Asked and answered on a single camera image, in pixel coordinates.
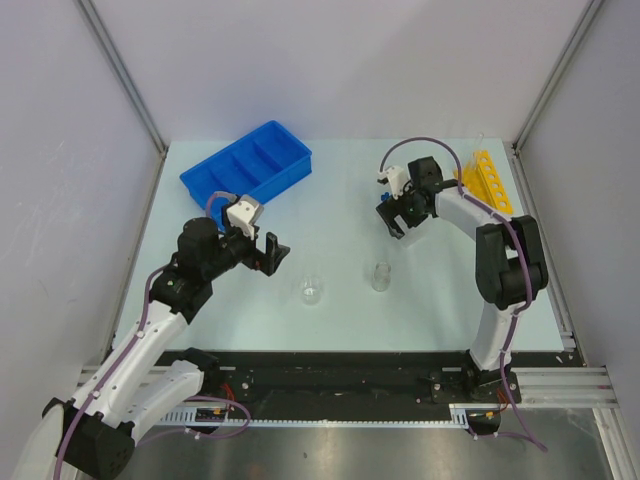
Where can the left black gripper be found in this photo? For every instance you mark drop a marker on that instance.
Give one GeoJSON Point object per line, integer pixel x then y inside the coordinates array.
{"type": "Point", "coordinates": [265, 262]}

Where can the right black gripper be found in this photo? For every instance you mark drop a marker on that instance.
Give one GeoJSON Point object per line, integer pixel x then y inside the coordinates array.
{"type": "Point", "coordinates": [387, 214]}

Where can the clear glass flask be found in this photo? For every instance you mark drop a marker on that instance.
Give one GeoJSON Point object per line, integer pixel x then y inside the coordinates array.
{"type": "Point", "coordinates": [311, 285]}

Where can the blue divided plastic bin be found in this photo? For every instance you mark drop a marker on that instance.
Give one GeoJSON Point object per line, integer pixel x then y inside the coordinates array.
{"type": "Point", "coordinates": [262, 164]}

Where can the clear plastic well plate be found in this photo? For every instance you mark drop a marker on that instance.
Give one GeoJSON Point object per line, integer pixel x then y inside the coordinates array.
{"type": "Point", "coordinates": [413, 231]}

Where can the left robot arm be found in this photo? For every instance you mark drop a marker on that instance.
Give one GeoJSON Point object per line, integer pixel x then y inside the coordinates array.
{"type": "Point", "coordinates": [105, 419]}

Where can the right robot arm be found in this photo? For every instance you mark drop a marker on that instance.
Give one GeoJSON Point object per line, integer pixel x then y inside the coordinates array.
{"type": "Point", "coordinates": [510, 266]}

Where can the clear glass bottle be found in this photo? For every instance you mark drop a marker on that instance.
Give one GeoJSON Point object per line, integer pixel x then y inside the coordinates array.
{"type": "Point", "coordinates": [381, 277]}

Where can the yellow test tube rack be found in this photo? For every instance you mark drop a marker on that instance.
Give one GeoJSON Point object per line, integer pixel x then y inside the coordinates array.
{"type": "Point", "coordinates": [486, 185]}

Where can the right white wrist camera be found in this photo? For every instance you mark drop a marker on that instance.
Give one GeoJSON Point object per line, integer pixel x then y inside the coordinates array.
{"type": "Point", "coordinates": [395, 177]}

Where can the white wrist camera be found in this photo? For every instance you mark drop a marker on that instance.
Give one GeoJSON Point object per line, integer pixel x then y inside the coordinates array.
{"type": "Point", "coordinates": [395, 177]}
{"type": "Point", "coordinates": [243, 214]}

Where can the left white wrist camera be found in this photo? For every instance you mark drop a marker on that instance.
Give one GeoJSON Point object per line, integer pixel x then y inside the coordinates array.
{"type": "Point", "coordinates": [243, 214]}

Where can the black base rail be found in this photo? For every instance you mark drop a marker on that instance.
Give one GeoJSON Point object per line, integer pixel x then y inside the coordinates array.
{"type": "Point", "coordinates": [303, 387]}

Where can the aluminium frame rail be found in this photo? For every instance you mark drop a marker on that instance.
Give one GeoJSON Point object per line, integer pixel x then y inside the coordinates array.
{"type": "Point", "coordinates": [566, 388]}

